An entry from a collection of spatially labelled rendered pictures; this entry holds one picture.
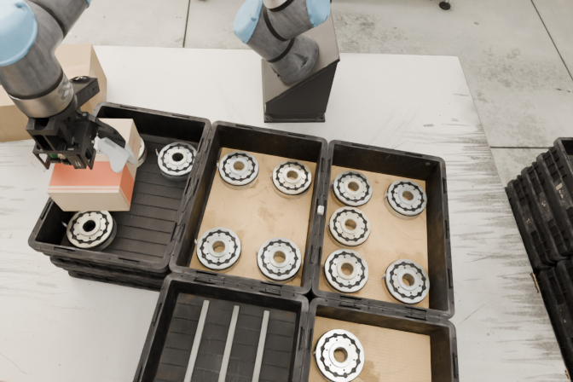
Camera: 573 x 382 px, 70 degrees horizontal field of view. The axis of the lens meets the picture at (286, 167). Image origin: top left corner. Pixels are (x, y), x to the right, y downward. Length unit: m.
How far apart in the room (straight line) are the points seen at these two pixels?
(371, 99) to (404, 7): 1.70
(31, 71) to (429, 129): 1.18
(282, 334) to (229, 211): 0.32
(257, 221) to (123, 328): 0.41
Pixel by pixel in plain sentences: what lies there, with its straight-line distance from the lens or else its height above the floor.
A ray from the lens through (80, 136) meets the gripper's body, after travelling 0.71.
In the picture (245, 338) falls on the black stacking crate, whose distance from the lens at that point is 0.96.
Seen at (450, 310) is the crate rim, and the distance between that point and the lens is 0.96.
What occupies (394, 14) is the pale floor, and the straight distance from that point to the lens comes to 3.02.
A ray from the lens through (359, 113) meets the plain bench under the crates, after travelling 1.43.
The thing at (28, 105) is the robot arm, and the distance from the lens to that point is 0.64.
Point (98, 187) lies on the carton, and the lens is 0.79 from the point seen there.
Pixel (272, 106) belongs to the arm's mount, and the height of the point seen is 0.78.
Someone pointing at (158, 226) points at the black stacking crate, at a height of 0.83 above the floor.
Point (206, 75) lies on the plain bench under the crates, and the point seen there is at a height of 0.70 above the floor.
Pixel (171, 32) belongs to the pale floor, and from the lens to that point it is 2.74.
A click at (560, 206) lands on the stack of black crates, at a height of 0.48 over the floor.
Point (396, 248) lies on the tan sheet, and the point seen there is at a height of 0.83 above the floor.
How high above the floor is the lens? 1.78
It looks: 59 degrees down
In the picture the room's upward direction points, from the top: 8 degrees clockwise
